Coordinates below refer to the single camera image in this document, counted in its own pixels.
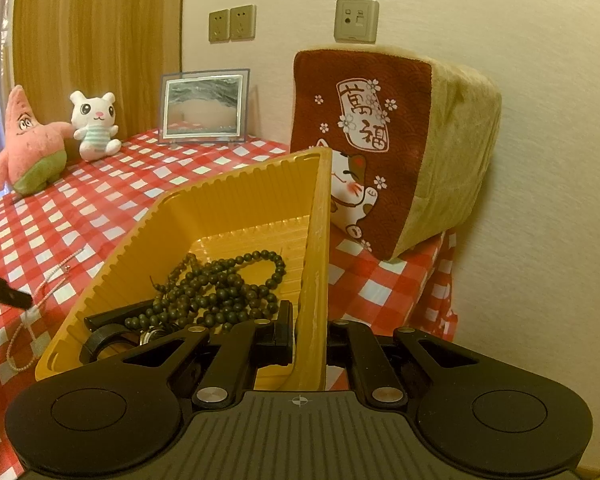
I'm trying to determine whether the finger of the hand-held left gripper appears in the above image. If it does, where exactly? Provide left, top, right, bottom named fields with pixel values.
left=0, top=267, right=34, bottom=310

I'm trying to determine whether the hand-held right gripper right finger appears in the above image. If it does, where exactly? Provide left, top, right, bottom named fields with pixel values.
left=326, top=319, right=486, bottom=404

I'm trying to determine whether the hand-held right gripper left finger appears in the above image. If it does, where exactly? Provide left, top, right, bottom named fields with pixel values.
left=119, top=302, right=294, bottom=409

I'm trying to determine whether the pink pearl bracelet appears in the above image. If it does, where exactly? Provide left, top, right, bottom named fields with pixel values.
left=7, top=248, right=84, bottom=374

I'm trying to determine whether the brown wooden bead necklace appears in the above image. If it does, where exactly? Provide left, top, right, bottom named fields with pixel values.
left=124, top=249, right=287, bottom=334

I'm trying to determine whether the black band bracelet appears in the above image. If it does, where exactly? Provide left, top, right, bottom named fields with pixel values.
left=79, top=327, right=147, bottom=364

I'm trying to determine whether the yellow plastic tray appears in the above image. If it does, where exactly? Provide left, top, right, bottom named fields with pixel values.
left=33, top=147, right=334, bottom=394

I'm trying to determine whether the red white checkered tablecloth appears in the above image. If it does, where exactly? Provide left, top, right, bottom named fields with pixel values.
left=0, top=127, right=459, bottom=480

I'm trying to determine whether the pink starfish plush toy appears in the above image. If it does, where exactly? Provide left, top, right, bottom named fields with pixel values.
left=0, top=84, right=74, bottom=197

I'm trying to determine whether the white rabbit plush toy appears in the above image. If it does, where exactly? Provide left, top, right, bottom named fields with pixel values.
left=69, top=90, right=123, bottom=163

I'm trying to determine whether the brown cat print cushion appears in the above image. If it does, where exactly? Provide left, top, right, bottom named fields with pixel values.
left=290, top=42, right=504, bottom=264

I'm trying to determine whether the glass sand art frame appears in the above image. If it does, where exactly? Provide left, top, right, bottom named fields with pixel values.
left=158, top=67, right=251, bottom=145

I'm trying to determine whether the wooden wall panel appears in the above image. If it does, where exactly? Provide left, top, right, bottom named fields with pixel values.
left=12, top=0, right=186, bottom=146

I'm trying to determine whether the beige wall socket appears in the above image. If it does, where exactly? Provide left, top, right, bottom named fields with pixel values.
left=208, top=8, right=231, bottom=44
left=228, top=3, right=258, bottom=41

